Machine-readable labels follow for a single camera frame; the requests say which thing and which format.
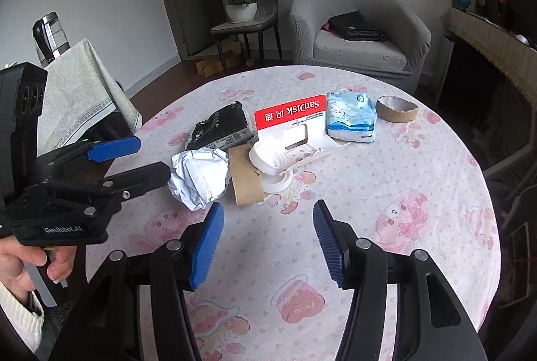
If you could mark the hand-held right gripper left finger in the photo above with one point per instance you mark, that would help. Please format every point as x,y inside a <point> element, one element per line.
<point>205,247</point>

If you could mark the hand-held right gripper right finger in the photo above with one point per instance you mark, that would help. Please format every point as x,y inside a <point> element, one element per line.
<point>329,247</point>

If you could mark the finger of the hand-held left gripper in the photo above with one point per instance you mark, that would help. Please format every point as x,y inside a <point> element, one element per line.
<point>138,178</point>
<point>113,149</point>

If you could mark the white paper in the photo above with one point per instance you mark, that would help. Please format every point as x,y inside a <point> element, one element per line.
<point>197,176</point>

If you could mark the black printed packet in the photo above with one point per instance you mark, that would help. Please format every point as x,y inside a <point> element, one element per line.
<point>222,126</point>

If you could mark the white plastic cup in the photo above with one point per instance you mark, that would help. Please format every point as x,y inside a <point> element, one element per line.
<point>268,157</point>

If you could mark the person's left forearm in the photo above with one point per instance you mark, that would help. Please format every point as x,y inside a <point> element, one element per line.
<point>16,310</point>

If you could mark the person's left hand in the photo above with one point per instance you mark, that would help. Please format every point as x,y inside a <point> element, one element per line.
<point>16,264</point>

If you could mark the green patterned tablecloth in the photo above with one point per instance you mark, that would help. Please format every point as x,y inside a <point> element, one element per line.
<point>75,92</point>

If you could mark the large brown tape roll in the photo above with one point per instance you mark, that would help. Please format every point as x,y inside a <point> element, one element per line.
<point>243,180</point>

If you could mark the white tape roll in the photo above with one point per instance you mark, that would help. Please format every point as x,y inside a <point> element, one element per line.
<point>290,178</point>

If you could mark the pink printed tablecloth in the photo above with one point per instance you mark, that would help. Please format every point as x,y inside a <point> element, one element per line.
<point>377,176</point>

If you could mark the glass kettle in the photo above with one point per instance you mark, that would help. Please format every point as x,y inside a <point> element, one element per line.
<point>50,33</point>

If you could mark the cardboard box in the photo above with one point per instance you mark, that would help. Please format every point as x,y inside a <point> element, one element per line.
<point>209,67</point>

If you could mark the blue tissue pack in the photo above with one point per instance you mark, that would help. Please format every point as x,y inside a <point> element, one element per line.
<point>350,115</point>

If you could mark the red and white card packaging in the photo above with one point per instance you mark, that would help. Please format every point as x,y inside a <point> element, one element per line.
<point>293,111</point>

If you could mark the brown cardboard tape core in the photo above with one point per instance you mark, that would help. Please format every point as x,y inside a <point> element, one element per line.
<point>396,116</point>

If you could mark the potted plant in white pot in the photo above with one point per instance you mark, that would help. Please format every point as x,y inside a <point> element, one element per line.
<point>241,12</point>

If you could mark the grey dining chair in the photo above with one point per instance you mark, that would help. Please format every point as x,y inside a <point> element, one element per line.
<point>268,10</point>

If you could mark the dark cabinet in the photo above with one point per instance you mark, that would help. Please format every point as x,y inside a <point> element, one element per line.
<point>474,92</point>

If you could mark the black bag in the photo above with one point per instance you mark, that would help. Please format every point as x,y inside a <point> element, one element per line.
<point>356,27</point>

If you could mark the grey armchair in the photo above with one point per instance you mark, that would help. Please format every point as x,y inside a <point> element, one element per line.
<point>369,0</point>

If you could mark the beige lace cloth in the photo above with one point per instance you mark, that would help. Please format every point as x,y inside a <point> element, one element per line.
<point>482,33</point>

